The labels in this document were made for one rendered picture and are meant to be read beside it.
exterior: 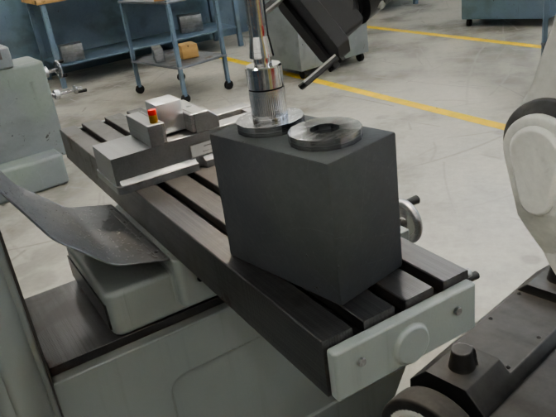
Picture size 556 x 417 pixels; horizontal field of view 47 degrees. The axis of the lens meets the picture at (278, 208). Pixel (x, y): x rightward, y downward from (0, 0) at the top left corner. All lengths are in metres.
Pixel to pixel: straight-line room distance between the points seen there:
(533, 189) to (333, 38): 0.39
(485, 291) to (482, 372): 1.35
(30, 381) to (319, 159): 0.62
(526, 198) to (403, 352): 0.37
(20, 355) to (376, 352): 0.56
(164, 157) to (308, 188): 0.56
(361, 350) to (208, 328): 0.53
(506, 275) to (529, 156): 1.62
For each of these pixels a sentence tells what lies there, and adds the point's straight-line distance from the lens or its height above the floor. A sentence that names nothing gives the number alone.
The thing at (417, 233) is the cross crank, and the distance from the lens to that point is 1.61.
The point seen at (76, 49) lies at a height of 0.35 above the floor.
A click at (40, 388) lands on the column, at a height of 0.73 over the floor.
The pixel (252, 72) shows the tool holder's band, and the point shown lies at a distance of 0.82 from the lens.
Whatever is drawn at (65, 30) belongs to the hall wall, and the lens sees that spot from 7.85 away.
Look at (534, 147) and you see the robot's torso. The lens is 1.02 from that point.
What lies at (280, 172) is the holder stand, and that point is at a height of 1.09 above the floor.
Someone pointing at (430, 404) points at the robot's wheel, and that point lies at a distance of 1.14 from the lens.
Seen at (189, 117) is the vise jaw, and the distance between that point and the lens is 1.27.
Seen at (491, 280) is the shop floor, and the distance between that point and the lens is 2.59.
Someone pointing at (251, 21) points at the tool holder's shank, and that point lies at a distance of 0.81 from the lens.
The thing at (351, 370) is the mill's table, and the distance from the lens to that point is 0.76.
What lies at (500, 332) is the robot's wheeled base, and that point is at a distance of 1.32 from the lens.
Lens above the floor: 1.37
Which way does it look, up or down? 25 degrees down
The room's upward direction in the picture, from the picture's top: 8 degrees counter-clockwise
